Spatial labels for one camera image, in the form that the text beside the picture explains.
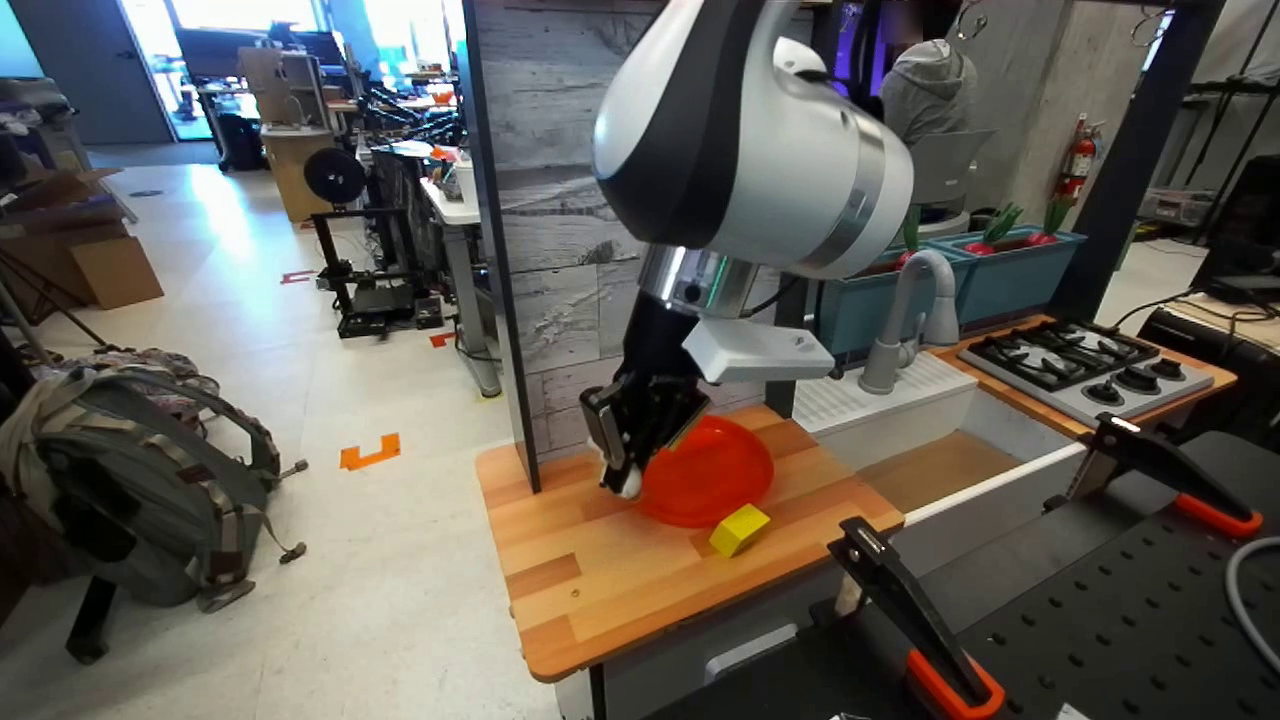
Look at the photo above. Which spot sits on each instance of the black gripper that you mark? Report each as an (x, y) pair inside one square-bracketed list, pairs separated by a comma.
[(666, 362)]

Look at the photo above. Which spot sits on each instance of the yellow block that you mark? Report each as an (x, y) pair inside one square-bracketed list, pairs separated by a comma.
[(737, 530)]

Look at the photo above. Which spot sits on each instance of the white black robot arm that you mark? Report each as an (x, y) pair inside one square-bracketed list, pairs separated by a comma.
[(761, 146)]

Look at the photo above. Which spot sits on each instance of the red plastic bowl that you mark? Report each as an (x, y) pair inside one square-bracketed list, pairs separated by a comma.
[(715, 475)]

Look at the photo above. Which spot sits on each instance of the gray marble backsplash panel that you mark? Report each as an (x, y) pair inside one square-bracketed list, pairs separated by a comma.
[(561, 265)]

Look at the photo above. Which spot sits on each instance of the red floor tape marker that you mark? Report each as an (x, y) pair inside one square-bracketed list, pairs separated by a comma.
[(440, 337)]

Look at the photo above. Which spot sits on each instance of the white toy sink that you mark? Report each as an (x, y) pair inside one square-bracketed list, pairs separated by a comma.
[(881, 404)]

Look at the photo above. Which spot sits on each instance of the teal plastic bin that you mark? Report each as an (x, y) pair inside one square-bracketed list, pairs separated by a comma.
[(1022, 280), (855, 313)]

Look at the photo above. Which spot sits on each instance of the gray toy faucet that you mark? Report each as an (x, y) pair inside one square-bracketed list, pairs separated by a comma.
[(881, 362)]

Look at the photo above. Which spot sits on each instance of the orange floor tape marker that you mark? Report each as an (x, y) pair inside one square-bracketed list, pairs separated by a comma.
[(370, 461)]

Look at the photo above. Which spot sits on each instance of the white desk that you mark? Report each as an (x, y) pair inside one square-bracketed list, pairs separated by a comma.
[(462, 203)]

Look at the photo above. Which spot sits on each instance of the black 3D printer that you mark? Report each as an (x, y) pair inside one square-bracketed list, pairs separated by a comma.
[(373, 303)]

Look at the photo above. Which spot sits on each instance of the black orange bar clamp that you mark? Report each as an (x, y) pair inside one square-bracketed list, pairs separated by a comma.
[(1160, 464), (904, 612)]

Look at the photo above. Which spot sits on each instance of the gray toy stove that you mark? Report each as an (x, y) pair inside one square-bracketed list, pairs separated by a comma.
[(1052, 393)]

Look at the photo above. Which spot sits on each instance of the red toy radish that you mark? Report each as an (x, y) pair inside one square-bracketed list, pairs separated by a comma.
[(1001, 224)]

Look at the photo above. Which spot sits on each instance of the wooden cabinet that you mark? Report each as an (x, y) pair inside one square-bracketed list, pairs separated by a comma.
[(294, 175)]

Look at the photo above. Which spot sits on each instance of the purple lit monitor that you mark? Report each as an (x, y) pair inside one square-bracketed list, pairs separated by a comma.
[(861, 55)]

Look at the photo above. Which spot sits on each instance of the person in gray hoodie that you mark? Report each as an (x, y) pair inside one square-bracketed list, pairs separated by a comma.
[(933, 92)]

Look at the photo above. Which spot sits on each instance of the gray backpack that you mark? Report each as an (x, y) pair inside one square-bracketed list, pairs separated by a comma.
[(132, 464)]

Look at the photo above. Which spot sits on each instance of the brown cardboard box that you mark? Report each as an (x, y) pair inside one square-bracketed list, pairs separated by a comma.
[(114, 265)]

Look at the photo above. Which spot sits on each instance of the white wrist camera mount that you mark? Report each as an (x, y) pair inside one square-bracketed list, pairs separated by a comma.
[(753, 354)]

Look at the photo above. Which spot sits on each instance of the black frame post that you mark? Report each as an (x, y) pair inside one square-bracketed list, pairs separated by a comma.
[(1134, 146)]

